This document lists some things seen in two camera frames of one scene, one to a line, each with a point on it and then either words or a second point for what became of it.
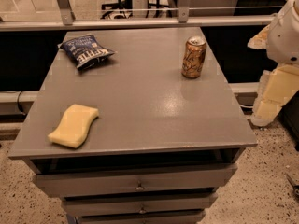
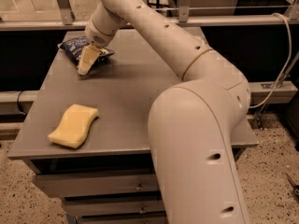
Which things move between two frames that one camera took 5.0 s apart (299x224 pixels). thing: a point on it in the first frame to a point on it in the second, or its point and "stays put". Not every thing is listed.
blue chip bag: (84, 50) stays put
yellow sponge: (74, 127) stays put
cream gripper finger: (274, 90) to (98, 34)
